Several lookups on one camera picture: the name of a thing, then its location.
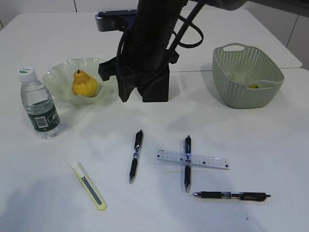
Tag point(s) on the green wavy glass plate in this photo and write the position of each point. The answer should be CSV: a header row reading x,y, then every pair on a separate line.
x,y
59,81

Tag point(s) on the yellow utility knife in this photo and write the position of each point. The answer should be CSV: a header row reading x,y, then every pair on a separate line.
x,y
88,185

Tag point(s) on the black gel pen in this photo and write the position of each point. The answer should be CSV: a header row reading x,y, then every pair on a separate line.
x,y
243,196
187,176
134,164

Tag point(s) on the black gel pen left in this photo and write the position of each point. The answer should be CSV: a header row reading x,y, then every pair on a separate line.
x,y
134,164

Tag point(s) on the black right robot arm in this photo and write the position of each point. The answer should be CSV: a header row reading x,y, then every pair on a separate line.
x,y
151,34

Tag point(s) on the black square pen holder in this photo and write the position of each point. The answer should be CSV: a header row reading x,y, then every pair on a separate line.
x,y
162,96

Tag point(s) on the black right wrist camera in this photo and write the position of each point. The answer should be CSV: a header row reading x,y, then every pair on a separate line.
x,y
115,20

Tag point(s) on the yellow pear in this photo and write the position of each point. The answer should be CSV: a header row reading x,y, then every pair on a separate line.
x,y
84,84

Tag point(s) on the green woven plastic basket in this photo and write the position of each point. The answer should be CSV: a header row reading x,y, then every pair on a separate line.
x,y
240,58

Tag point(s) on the clear plastic water bottle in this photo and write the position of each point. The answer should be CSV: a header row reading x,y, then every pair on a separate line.
x,y
38,104

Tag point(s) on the clear plastic ruler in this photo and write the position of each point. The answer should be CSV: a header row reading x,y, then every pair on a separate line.
x,y
197,160

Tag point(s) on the black gel pen middle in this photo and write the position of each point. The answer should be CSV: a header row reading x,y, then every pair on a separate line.
x,y
187,176

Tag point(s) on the black gel pen bottom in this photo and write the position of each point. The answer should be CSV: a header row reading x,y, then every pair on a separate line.
x,y
243,196

